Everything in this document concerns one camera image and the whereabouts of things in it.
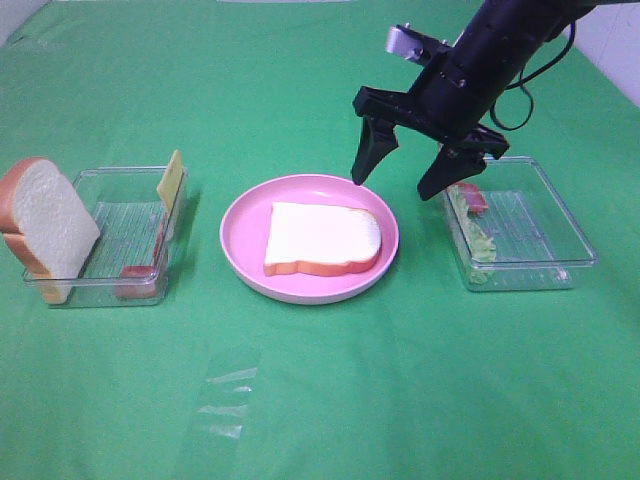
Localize pink plate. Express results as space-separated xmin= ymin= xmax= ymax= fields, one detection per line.
xmin=220 ymin=174 xmax=400 ymax=305

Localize green tablecloth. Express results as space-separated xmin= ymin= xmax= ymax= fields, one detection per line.
xmin=1 ymin=1 xmax=639 ymax=479

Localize green lettuce leaf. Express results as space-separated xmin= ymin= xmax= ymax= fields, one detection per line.
xmin=445 ymin=185 xmax=497 ymax=287

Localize bacon strip from container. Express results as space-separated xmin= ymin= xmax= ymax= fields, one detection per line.
xmin=451 ymin=182 xmax=489 ymax=214

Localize upright bread slice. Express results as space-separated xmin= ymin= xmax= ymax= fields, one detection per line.
xmin=1 ymin=157 xmax=100 ymax=280

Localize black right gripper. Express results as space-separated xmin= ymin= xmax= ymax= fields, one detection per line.
xmin=351 ymin=44 xmax=510 ymax=201

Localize clear right plastic container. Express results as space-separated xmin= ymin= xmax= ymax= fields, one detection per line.
xmin=440 ymin=156 xmax=598 ymax=292

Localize clear plastic container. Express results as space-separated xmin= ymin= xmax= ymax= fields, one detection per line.
xmin=23 ymin=166 xmax=187 ymax=308
xmin=440 ymin=156 xmax=598 ymax=292

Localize bread slice on plate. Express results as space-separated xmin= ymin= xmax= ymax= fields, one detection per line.
xmin=263 ymin=202 xmax=382 ymax=277

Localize yellow cheese slice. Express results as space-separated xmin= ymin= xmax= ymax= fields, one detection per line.
xmin=156 ymin=149 xmax=184 ymax=213

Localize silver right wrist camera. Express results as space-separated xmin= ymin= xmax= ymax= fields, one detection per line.
xmin=385 ymin=24 xmax=451 ymax=66

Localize clear tape patch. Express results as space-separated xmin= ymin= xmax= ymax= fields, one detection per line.
xmin=185 ymin=344 xmax=261 ymax=453

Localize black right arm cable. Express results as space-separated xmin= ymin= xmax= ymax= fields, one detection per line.
xmin=488 ymin=19 xmax=575 ymax=132

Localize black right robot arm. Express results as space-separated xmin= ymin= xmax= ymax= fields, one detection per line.
xmin=351 ymin=1 xmax=596 ymax=200

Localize clear left plastic container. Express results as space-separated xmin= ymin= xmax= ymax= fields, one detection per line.
xmin=23 ymin=166 xmax=187 ymax=308

